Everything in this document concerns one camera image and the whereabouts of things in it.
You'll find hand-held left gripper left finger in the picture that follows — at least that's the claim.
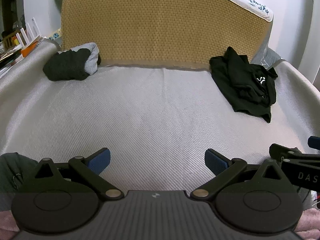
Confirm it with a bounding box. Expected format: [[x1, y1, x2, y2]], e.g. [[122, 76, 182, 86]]
[[19, 148, 125, 201]]

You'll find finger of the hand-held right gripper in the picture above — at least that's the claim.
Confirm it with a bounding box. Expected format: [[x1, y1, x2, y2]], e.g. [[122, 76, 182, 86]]
[[307, 136, 320, 151], [269, 144, 320, 164]]

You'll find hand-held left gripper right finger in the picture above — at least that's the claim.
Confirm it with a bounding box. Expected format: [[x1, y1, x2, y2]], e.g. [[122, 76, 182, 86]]
[[190, 149, 297, 201]]

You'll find black printed t-shirt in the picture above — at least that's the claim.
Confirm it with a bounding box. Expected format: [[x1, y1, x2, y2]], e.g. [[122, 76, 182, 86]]
[[209, 46, 278, 123]]

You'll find person's dark green clothing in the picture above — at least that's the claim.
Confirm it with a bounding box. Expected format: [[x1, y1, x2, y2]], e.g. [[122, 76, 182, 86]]
[[0, 152, 39, 195]]

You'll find grey cloth with web print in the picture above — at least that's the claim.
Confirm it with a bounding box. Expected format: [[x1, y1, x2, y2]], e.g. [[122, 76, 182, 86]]
[[250, 47, 288, 70]]

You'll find black and grey folded garment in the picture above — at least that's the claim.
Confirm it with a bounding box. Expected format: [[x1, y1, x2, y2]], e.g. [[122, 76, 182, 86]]
[[42, 42, 102, 81]]

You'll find pink cloth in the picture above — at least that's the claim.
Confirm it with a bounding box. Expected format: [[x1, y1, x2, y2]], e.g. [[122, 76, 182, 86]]
[[0, 192, 20, 240]]

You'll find small orange tray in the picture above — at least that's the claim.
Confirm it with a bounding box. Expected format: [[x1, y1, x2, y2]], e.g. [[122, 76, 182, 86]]
[[20, 41, 38, 58]]

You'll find woven straw mattress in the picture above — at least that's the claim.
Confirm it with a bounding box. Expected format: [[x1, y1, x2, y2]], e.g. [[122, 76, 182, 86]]
[[61, 0, 274, 67]]

